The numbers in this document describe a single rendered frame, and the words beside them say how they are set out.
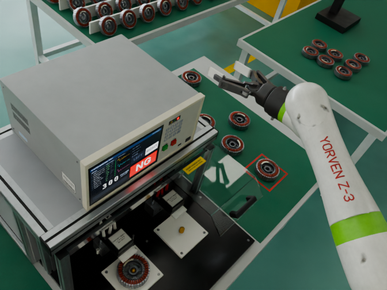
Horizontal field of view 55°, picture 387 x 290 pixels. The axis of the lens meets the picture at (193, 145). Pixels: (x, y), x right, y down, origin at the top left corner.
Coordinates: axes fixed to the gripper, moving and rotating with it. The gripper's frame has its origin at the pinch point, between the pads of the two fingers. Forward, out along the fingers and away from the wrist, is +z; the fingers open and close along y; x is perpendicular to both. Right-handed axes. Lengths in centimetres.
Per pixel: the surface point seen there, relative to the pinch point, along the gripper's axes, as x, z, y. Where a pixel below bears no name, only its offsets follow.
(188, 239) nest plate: -60, -17, -15
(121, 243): -50, -11, -42
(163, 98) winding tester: -5.2, -0.6, -26.1
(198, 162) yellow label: -29.5, -9.0, -11.5
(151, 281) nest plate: -64, -21, -35
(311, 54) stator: -28, 32, 137
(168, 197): -45.2, -6.1, -19.2
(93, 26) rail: -34, 117, 25
